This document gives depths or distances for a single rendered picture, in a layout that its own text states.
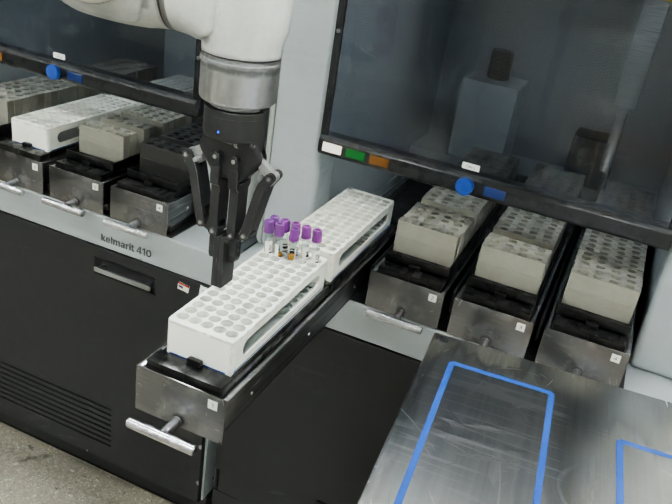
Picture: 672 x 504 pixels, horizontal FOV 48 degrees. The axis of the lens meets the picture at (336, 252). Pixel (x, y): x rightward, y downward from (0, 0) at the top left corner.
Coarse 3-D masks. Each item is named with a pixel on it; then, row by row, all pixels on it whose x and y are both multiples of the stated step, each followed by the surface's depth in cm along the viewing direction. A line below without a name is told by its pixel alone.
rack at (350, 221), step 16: (352, 192) 148; (320, 208) 137; (336, 208) 138; (352, 208) 140; (368, 208) 141; (384, 208) 141; (304, 224) 130; (320, 224) 132; (336, 224) 132; (352, 224) 133; (368, 224) 134; (384, 224) 144; (288, 240) 123; (336, 240) 126; (352, 240) 127; (368, 240) 137; (336, 256) 122; (352, 256) 130; (336, 272) 125
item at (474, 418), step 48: (432, 384) 100; (480, 384) 102; (528, 384) 103; (576, 384) 105; (432, 432) 91; (480, 432) 92; (528, 432) 94; (576, 432) 95; (624, 432) 97; (384, 480) 83; (432, 480) 84; (480, 480) 85; (528, 480) 86; (576, 480) 87; (624, 480) 88
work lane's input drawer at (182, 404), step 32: (352, 288) 130; (320, 320) 118; (160, 352) 98; (256, 352) 102; (288, 352) 109; (160, 384) 97; (192, 384) 95; (224, 384) 94; (256, 384) 101; (160, 416) 99; (192, 416) 96; (224, 416) 94; (192, 448) 92
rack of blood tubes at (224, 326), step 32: (256, 256) 116; (320, 256) 120; (224, 288) 107; (256, 288) 109; (288, 288) 109; (320, 288) 120; (192, 320) 98; (224, 320) 99; (256, 320) 100; (192, 352) 97; (224, 352) 95
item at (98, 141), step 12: (84, 132) 155; (96, 132) 154; (108, 132) 153; (120, 132) 154; (84, 144) 156; (96, 144) 155; (108, 144) 154; (120, 144) 153; (96, 156) 156; (108, 156) 155; (120, 156) 154
